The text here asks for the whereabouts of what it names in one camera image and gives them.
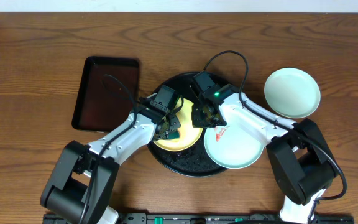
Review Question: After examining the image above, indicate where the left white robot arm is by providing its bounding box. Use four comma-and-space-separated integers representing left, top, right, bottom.
40, 106, 157, 223

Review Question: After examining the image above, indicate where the left black cable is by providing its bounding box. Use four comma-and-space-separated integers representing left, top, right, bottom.
78, 73, 139, 224

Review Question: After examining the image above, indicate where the dark rectangular tray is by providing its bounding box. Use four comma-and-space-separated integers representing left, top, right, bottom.
71, 56, 140, 132

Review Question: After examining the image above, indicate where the light blue plate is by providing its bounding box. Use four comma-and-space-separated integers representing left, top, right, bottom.
204, 126, 264, 169
264, 68, 321, 119

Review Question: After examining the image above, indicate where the right black cable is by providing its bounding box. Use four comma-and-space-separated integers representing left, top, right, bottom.
203, 50, 348, 218

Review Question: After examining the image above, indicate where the yellow plate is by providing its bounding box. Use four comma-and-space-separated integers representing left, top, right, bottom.
154, 98, 203, 152

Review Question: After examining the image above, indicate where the green yellow sponge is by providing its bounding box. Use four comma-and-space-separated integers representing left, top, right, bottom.
167, 131, 180, 140

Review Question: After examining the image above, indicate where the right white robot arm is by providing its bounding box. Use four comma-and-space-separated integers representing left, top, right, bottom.
191, 84, 343, 223

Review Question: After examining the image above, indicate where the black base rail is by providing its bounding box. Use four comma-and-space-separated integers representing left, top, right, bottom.
42, 213, 355, 224

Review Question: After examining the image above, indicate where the black cable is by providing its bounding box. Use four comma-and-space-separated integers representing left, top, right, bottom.
78, 73, 139, 224
203, 50, 348, 218

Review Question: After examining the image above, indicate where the round black serving tray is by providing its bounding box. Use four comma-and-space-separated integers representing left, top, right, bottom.
147, 72, 226, 177

